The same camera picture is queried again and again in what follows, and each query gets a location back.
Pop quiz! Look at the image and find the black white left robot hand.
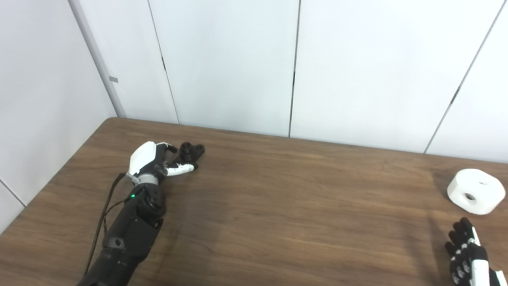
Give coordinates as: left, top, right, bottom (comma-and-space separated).
126, 141, 199, 187

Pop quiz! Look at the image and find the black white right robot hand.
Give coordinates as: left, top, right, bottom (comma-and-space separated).
444, 217, 508, 286

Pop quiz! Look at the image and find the black flanged holder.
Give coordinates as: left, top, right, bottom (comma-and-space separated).
170, 142, 206, 169

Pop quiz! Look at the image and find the round white piece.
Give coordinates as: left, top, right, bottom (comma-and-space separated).
447, 168, 506, 215

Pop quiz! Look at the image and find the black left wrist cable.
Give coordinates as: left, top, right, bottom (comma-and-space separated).
83, 172, 137, 278

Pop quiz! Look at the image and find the grey wall conduit pole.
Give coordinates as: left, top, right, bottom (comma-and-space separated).
67, 0, 127, 118

